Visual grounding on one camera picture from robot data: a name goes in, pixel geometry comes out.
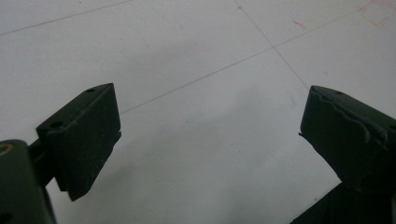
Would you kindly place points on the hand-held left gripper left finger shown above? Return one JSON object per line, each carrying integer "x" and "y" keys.
{"x": 84, "y": 140}

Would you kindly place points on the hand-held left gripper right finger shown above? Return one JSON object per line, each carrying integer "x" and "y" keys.
{"x": 348, "y": 140}

